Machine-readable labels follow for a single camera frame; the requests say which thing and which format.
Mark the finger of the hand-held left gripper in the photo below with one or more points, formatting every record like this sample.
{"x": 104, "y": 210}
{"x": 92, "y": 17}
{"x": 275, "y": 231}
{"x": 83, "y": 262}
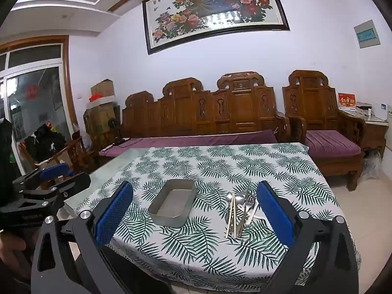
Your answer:
{"x": 72, "y": 185}
{"x": 55, "y": 171}

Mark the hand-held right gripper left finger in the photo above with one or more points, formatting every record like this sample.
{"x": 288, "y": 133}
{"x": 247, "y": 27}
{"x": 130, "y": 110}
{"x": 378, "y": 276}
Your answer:
{"x": 115, "y": 211}

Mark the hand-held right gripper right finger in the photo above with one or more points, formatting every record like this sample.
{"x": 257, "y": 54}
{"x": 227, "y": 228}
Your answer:
{"x": 275, "y": 214}

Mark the white ceramic spoon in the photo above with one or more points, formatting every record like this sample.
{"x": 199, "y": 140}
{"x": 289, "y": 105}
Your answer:
{"x": 254, "y": 214}
{"x": 262, "y": 216}

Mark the metal fork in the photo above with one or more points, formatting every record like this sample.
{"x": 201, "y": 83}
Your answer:
{"x": 250, "y": 200}

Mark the brown thin chopstick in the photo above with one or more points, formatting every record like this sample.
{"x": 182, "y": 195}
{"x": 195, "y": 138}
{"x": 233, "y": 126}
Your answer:
{"x": 243, "y": 220}

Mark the metal spoon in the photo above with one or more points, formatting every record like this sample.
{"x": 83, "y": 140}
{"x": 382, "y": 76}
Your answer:
{"x": 240, "y": 201}
{"x": 229, "y": 196}

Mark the light wooden chopstick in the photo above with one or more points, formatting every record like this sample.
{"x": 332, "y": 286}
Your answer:
{"x": 235, "y": 223}
{"x": 230, "y": 220}

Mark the rectangular metal tray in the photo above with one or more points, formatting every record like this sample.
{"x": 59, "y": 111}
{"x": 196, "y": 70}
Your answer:
{"x": 171, "y": 205}

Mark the person's left hand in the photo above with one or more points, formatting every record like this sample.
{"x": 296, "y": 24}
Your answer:
{"x": 12, "y": 249}

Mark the wooden chair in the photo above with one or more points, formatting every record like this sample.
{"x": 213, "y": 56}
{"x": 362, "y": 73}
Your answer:
{"x": 76, "y": 148}

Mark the leaf print tablecloth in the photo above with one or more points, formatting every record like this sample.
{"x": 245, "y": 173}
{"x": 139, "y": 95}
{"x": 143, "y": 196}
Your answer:
{"x": 245, "y": 165}

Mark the black desk fan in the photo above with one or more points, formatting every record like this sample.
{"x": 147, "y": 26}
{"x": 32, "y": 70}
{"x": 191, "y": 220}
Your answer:
{"x": 113, "y": 125}

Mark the large cardboard box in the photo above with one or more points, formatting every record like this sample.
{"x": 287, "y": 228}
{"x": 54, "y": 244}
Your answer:
{"x": 101, "y": 115}

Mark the glass sliding door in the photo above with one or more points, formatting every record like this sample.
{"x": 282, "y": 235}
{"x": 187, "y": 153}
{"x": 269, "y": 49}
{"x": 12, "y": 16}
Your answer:
{"x": 36, "y": 98}

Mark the purple armchair cushion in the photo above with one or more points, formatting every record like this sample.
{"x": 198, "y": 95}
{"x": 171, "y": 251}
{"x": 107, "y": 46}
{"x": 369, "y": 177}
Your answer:
{"x": 330, "y": 144}

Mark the small cardboard box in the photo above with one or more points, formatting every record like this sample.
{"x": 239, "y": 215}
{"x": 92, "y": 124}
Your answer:
{"x": 102, "y": 88}

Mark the purple sofa cushion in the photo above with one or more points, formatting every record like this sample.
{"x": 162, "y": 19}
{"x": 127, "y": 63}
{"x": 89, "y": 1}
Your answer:
{"x": 183, "y": 142}

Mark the clear plastic bag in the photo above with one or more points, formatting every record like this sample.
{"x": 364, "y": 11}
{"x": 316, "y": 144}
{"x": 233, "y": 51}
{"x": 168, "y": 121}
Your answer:
{"x": 372, "y": 164}

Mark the carved wooden armchair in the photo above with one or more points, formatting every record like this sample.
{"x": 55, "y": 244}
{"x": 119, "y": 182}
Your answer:
{"x": 309, "y": 104}

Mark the carved wooden sofa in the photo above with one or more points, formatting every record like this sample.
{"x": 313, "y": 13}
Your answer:
{"x": 183, "y": 110}

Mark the wooden side table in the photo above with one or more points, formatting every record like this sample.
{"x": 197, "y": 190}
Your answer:
{"x": 373, "y": 134}

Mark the red gift box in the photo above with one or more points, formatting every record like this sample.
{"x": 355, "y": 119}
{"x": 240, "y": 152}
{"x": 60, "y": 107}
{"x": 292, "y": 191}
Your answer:
{"x": 346, "y": 100}

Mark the white electronic device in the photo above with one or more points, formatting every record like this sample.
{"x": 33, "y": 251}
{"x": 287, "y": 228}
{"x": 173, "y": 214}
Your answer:
{"x": 382, "y": 110}

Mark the grey electrical panel box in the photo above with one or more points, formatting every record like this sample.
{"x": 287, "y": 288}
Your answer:
{"x": 367, "y": 33}

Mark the framed peacock flower painting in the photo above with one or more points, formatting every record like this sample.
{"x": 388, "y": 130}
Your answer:
{"x": 214, "y": 9}

